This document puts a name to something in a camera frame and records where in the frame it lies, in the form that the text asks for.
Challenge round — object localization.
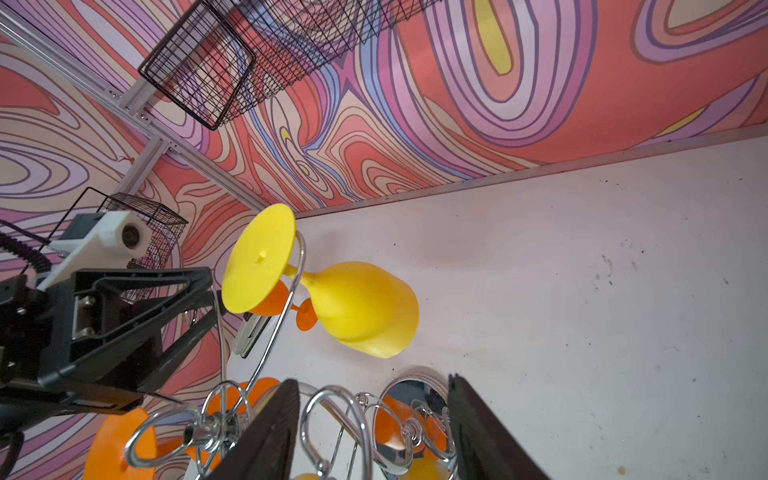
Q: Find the grey black stapler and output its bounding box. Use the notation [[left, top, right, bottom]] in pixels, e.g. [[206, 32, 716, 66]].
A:
[[233, 312, 272, 358]]

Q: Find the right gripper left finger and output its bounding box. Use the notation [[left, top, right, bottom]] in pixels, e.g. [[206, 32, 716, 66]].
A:
[[207, 379, 300, 479]]

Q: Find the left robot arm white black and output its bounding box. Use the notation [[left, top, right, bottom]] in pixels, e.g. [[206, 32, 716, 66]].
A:
[[1, 212, 222, 476]]

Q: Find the orange wine glass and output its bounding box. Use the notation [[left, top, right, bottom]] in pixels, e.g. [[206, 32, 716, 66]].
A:
[[82, 376, 283, 480], [248, 278, 320, 332]]

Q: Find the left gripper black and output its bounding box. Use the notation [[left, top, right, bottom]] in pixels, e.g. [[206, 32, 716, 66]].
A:
[[1, 267, 219, 414]]

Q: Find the front yellow wine glass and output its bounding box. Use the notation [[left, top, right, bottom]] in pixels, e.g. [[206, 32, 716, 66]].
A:
[[292, 459, 451, 480]]

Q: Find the left black wire basket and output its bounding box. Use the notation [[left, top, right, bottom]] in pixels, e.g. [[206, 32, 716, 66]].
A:
[[36, 192, 187, 290]]

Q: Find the back black wire basket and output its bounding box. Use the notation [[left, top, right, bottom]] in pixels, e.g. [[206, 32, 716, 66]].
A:
[[138, 1, 432, 130]]

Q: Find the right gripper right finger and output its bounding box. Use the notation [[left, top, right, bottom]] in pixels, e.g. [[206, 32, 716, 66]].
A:
[[447, 375, 549, 480]]

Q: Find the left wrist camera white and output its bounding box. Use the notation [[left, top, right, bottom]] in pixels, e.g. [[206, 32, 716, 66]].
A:
[[36, 211, 152, 291]]

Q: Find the yellow wine glass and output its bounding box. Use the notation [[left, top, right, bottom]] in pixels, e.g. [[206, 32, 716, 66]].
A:
[[292, 459, 451, 480], [222, 204, 419, 359]]

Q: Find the back yellow wine glass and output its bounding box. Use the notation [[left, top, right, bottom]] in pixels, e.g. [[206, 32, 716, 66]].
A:
[[222, 204, 419, 359]]

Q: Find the black wire basket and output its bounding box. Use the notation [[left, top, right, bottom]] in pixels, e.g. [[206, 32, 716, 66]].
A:
[[36, 192, 187, 290], [138, 1, 432, 130]]

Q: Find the chrome wine glass rack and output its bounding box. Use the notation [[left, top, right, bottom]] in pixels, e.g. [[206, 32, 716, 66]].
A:
[[125, 232, 458, 479]]

